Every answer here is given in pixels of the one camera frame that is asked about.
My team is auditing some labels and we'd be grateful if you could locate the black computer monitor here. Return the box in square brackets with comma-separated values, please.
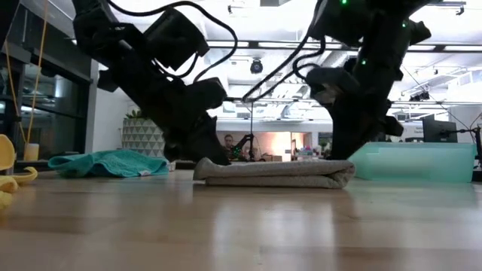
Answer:
[421, 119, 459, 143]

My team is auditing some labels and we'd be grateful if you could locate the orange extension cable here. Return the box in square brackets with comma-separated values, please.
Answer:
[0, 0, 49, 151]

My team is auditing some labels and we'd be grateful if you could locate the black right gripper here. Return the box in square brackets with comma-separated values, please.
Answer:
[327, 67, 406, 161]

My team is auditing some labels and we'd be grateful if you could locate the succulent in patterned white pot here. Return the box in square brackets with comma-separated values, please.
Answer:
[122, 108, 170, 159]

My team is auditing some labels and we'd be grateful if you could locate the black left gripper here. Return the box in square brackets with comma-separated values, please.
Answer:
[96, 48, 231, 166]

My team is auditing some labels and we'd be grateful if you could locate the teal microfiber towel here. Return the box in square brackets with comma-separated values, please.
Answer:
[47, 149, 170, 178]

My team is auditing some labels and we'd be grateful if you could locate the person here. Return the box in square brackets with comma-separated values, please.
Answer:
[221, 133, 242, 161]

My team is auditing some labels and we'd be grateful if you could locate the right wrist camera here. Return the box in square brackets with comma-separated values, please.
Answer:
[305, 66, 361, 105]

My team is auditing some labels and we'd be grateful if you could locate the ceiling track fixture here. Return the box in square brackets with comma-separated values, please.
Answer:
[429, 0, 468, 17]

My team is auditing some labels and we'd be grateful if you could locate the cream cylinder cup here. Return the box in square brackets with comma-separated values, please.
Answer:
[24, 142, 40, 162]

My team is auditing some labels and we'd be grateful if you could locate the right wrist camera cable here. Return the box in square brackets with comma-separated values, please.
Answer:
[240, 22, 328, 103]

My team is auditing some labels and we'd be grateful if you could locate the translucent teal plastic bin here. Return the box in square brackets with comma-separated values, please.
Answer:
[348, 142, 477, 184]

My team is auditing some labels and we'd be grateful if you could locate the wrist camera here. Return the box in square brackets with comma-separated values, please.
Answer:
[145, 7, 211, 72]
[305, 66, 361, 105]

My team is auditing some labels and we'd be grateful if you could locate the grey microfiber towel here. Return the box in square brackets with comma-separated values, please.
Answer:
[193, 157, 356, 190]

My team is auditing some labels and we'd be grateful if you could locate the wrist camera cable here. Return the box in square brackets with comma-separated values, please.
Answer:
[240, 22, 328, 103]
[107, 0, 239, 82]

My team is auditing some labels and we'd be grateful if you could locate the yellow microfiber towel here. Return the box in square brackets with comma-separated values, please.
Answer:
[0, 133, 38, 210]

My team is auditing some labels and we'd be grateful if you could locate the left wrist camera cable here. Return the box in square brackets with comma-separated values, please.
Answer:
[107, 0, 239, 82]

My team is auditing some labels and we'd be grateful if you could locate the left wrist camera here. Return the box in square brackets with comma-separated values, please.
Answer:
[145, 7, 211, 72]

